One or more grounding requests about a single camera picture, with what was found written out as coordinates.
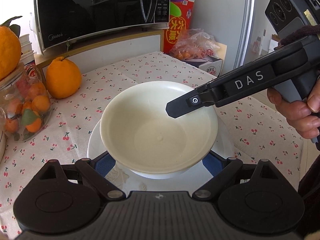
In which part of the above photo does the large cream bowl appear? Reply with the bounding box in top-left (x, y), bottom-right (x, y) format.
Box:
top-left (100, 81), bottom-right (219, 179)

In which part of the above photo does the person's right hand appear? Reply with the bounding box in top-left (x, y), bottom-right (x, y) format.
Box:
top-left (267, 80), bottom-right (320, 139)

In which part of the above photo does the white refrigerator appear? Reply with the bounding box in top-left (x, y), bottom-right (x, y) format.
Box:
top-left (190, 0), bottom-right (273, 73)

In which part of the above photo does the cherry print tablecloth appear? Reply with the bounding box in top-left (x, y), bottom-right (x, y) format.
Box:
top-left (1, 52), bottom-right (303, 239)

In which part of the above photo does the dark cardboard box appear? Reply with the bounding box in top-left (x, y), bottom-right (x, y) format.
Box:
top-left (184, 43), bottom-right (227, 77)

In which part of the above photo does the plastic bag of fruit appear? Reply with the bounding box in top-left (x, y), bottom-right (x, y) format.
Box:
top-left (169, 29), bottom-right (220, 61)

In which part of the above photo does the glass jar with fruit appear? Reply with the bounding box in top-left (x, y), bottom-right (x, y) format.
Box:
top-left (1, 62), bottom-right (52, 141)

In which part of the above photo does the red gift box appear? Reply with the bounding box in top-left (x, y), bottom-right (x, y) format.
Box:
top-left (163, 0), bottom-right (195, 54)

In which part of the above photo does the large orange on table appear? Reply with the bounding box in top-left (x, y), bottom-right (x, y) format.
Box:
top-left (46, 56), bottom-right (82, 99)

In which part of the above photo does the wooden white cabinet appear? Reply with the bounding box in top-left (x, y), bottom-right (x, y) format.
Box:
top-left (35, 28), bottom-right (164, 82)

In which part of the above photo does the stack of white cups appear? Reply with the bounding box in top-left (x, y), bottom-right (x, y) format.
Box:
top-left (19, 34), bottom-right (35, 66)

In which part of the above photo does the large orange on jar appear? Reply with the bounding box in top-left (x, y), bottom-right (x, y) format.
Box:
top-left (0, 16), bottom-right (22, 80)

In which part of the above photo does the black microwave oven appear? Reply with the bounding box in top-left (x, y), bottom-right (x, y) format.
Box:
top-left (34, 0), bottom-right (170, 52)

